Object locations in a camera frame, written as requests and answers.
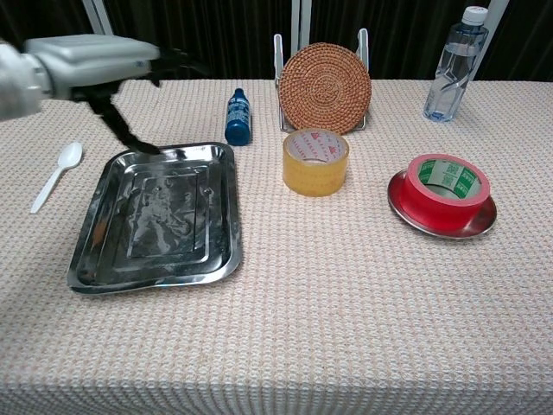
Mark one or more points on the clear plastic water bottle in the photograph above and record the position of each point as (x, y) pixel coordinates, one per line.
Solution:
(453, 78)

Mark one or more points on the yellow clear tape roll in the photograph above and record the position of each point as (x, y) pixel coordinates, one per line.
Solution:
(315, 177)

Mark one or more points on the white partition post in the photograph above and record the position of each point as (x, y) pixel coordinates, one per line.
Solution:
(97, 17)
(301, 21)
(497, 13)

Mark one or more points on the small blue spray bottle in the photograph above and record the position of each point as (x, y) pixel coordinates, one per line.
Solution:
(237, 125)

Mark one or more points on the rectangular steel tray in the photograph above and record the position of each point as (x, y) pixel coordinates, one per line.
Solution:
(164, 216)

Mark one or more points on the dark pleated curtain panel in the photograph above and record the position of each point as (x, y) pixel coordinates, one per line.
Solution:
(397, 34)
(527, 39)
(39, 17)
(194, 26)

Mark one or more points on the white plastic spoon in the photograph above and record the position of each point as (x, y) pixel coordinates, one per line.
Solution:
(69, 157)

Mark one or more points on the round woven rattan coaster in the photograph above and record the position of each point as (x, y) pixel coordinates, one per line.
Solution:
(324, 86)

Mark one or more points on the red tape roll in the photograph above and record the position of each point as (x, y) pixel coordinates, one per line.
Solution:
(436, 207)

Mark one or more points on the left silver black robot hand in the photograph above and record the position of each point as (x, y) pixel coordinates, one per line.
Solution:
(95, 60)

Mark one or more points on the round steel dish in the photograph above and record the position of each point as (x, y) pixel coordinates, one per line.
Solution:
(484, 222)

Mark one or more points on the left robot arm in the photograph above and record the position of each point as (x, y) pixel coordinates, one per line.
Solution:
(17, 86)

